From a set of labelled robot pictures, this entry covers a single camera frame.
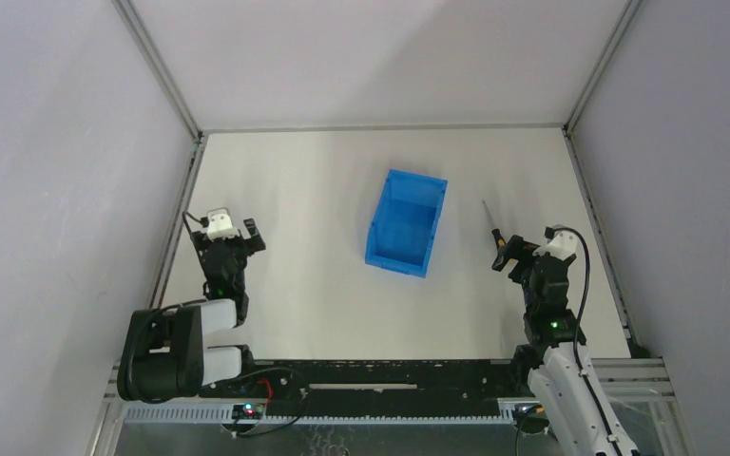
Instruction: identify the yellow black screwdriver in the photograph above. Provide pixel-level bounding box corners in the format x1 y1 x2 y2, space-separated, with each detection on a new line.
482 199 506 250

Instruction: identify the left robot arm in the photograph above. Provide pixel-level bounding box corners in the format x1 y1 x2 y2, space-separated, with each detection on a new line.
117 211 266 404

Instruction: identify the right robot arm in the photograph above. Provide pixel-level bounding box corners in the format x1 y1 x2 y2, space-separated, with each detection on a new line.
491 226 640 455

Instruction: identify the blue plastic bin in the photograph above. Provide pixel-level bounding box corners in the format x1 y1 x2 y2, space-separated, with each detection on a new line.
364 169 448 278

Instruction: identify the small circuit board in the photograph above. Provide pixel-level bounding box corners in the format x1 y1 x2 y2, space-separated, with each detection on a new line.
231 403 266 421

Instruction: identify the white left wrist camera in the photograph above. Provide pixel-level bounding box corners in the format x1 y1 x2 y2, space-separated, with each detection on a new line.
206 207 240 241

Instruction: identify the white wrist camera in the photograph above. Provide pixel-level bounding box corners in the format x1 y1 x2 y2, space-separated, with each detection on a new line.
206 207 240 241
533 225 580 261

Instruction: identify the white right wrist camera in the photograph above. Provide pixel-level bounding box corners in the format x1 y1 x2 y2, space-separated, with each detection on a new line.
533 225 580 261

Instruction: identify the aluminium frame rail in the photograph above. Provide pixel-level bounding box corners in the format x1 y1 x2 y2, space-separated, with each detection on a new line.
147 135 207 309

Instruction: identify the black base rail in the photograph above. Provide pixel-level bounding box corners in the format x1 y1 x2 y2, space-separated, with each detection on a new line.
199 359 533 420

